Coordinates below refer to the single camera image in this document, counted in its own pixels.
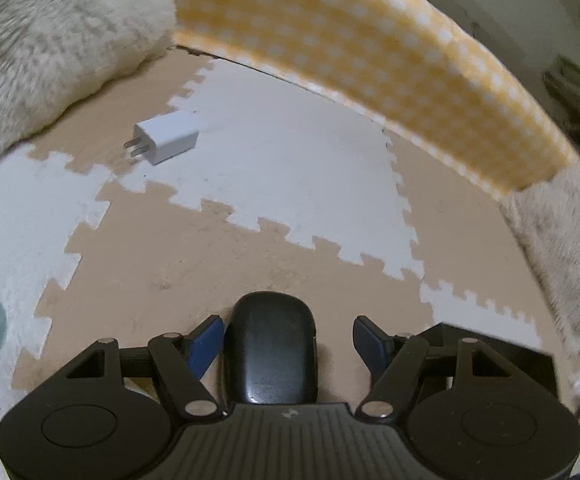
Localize black box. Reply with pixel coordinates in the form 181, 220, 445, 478
409, 322, 557, 403

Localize foam puzzle mat tiles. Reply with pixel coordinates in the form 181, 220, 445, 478
0, 45, 580, 413

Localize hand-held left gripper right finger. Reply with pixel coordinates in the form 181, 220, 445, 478
352, 315, 517, 419

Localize yellow checkered blanket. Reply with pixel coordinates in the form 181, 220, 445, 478
168, 0, 580, 195

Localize white wall charger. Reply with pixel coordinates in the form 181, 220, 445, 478
123, 109, 201, 166

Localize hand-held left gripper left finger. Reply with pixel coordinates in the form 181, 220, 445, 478
64, 315, 226, 419

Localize small white fluffy pillow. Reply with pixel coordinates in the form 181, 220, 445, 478
499, 129, 580, 358

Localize large white fluffy pillow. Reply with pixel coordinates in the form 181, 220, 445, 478
0, 0, 179, 174

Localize black oval case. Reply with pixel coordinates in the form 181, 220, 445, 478
222, 291, 319, 406

